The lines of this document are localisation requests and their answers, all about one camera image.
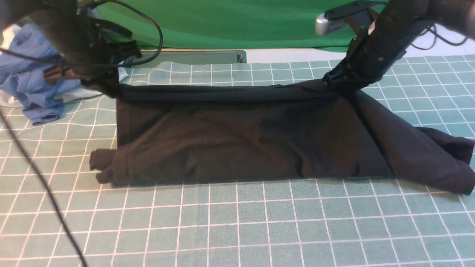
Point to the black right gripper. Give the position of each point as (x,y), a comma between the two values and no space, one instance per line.
(375,49)

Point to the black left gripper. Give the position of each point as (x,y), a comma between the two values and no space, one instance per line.
(86,54)

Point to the dark gray long-sleeve top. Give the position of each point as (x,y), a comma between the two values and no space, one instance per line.
(200,134)

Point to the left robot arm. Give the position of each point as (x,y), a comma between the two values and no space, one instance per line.
(13,11)

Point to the gray metal tray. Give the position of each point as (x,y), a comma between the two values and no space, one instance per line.
(199,57)

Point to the blue crumpled garment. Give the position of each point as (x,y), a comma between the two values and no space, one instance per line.
(23,79)

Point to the green backdrop cloth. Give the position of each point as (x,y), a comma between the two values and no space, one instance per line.
(225,24)

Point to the white crumpled garment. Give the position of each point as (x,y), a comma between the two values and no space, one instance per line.
(10,102)

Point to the green checkered tablecloth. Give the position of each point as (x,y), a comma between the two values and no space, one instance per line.
(296,223)

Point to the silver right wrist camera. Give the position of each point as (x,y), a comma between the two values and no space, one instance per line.
(356,15)

